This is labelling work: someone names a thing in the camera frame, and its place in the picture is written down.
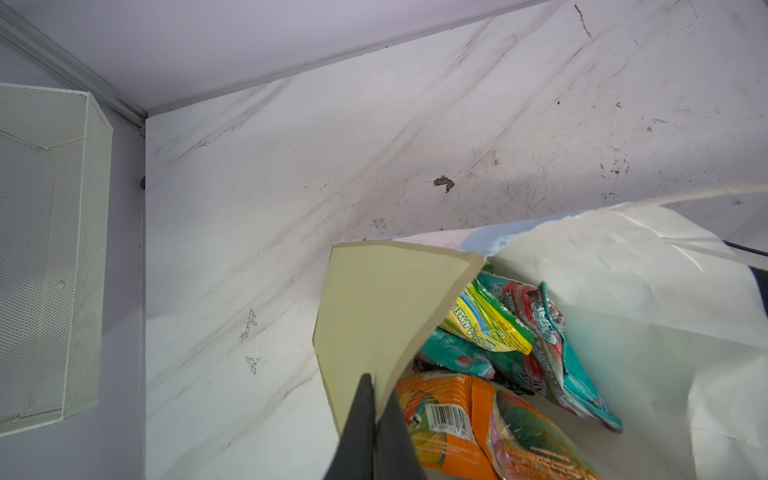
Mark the white mesh shelf lower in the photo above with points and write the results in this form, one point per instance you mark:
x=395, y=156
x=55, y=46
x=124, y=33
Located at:
x=56, y=148

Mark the white printed paper bag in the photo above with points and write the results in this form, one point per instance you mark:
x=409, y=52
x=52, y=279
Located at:
x=668, y=320

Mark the orange Fox's candy bag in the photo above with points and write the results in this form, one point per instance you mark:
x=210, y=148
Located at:
x=467, y=427

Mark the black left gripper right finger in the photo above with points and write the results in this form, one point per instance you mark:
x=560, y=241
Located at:
x=395, y=456

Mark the teal Fox's candy bag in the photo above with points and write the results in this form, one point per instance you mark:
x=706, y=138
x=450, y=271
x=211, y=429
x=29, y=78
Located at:
x=552, y=369
x=447, y=351

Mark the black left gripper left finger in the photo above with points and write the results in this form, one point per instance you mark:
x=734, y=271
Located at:
x=354, y=456

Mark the green candy bag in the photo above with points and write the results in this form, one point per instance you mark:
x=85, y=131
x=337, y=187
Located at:
x=480, y=316

